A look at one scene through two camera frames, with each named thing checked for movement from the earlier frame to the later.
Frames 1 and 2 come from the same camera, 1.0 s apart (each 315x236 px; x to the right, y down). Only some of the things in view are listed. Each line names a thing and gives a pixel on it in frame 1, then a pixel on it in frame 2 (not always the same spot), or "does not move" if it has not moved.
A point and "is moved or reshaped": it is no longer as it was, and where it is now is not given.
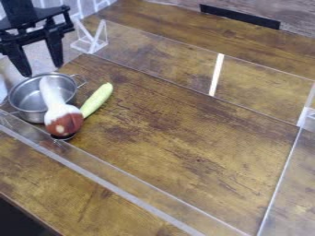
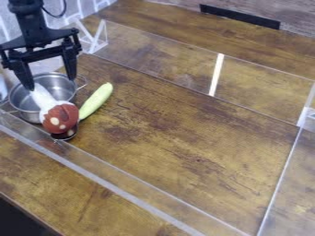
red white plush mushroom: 62,118 is moved or reshaped
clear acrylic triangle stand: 89,42 does not move
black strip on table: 208,9 does not move
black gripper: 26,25 -> 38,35
